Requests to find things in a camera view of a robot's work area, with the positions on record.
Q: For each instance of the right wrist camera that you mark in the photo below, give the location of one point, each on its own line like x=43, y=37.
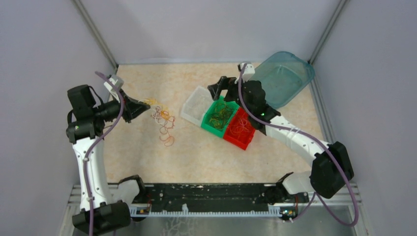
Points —
x=246, y=71

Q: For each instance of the white plastic bin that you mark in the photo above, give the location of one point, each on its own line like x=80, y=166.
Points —
x=196, y=106

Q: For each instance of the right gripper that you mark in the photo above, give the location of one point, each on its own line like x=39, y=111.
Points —
x=224, y=83

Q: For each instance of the teal transparent tub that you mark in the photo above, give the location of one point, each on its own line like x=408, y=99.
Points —
x=283, y=76

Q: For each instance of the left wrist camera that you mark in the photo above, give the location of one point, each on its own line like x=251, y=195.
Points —
x=114, y=86

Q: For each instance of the green plastic bin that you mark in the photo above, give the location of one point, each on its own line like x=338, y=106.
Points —
x=218, y=117

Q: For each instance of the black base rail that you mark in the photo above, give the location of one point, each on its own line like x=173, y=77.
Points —
x=220, y=197

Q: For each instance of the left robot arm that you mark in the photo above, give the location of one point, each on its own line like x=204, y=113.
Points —
x=101, y=211

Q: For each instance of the red plastic bin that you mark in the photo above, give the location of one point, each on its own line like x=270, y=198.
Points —
x=239, y=131

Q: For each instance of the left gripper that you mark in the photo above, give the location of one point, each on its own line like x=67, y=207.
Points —
x=132, y=107

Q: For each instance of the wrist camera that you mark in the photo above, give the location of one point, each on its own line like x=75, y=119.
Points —
x=246, y=71
x=114, y=86

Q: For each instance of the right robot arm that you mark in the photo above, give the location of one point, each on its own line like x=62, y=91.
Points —
x=330, y=164

